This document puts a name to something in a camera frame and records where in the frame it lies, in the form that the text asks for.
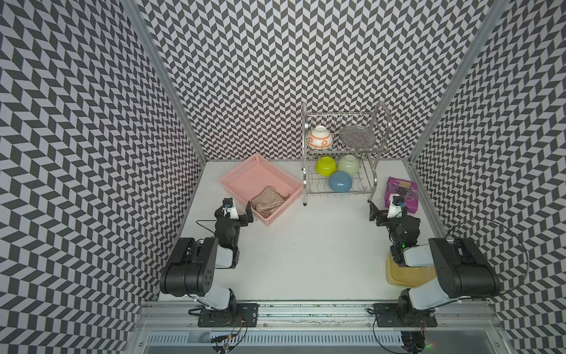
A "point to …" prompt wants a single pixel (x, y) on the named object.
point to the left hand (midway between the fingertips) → (237, 203)
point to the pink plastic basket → (258, 172)
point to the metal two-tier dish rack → (340, 150)
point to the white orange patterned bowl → (320, 137)
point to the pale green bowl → (348, 163)
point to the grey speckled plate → (357, 136)
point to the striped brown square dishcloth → (267, 200)
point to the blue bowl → (340, 181)
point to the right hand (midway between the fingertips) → (380, 204)
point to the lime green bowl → (326, 166)
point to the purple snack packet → (407, 189)
